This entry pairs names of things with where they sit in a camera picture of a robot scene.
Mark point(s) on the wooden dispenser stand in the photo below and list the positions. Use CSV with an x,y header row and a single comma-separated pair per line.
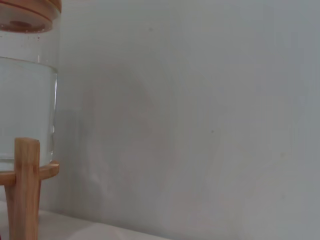
x,y
23,187

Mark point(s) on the wooden jar lid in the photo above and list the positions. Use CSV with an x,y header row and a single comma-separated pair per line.
x,y
30,15

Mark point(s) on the glass water dispenser jar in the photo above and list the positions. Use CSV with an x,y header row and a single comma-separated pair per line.
x,y
25,100

